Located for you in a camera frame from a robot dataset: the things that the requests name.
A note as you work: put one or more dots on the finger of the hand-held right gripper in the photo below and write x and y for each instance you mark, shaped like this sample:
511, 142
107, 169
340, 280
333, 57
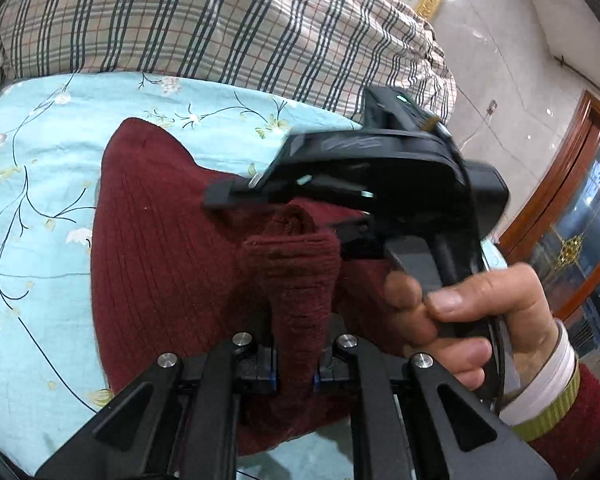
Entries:
360, 240
230, 195

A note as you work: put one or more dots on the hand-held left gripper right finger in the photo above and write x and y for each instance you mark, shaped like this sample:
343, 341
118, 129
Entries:
330, 365

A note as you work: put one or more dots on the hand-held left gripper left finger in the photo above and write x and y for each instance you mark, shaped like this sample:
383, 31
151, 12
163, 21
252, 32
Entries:
267, 370

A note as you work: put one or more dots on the maroon hooded sweater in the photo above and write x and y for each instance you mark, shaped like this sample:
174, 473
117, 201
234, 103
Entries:
155, 270

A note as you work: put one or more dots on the person's right forearm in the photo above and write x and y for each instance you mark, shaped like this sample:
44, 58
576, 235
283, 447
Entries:
580, 410

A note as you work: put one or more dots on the person's right hand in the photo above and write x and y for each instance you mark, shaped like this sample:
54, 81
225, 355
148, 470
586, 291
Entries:
520, 310

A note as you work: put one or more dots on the wooden glass door cabinet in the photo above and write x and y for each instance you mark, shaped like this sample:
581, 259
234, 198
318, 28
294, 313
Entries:
580, 220

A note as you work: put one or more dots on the plaid quilt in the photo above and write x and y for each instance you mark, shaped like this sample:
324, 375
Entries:
180, 20

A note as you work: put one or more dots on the light blue floral bed sheet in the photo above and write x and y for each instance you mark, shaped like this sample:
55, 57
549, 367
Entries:
30, 210

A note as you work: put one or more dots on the wall socket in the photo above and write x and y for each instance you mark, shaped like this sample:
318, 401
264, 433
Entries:
491, 106

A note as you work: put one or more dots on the dark wall pipe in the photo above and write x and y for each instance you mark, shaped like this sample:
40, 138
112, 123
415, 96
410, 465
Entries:
577, 67

